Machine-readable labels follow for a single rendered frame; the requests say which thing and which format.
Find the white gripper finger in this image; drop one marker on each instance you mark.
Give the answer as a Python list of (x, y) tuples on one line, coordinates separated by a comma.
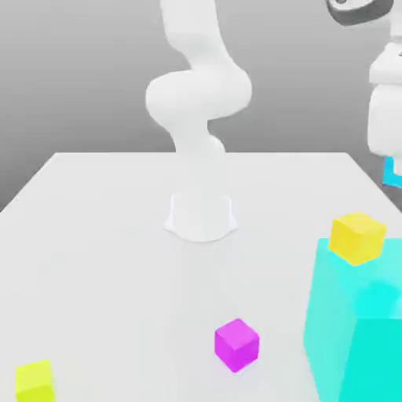
[(398, 165)]

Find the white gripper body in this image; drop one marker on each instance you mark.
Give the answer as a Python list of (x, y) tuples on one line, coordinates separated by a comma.
[(384, 122)]

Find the small blue cube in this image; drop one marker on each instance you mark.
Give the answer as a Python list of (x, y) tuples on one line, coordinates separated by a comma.
[(388, 174)]

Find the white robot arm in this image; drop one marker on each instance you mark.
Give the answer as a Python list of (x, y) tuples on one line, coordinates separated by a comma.
[(201, 94)]

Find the small yellow cube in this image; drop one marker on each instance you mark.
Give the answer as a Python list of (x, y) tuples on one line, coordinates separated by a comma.
[(356, 238)]

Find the small magenta cube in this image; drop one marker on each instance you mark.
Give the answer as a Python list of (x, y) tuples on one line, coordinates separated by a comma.
[(236, 345)]

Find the small lime cube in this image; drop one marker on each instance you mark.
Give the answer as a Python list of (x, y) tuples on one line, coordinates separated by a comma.
[(34, 381)]

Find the large cyan box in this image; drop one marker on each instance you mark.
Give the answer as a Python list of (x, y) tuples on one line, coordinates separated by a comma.
[(355, 329)]

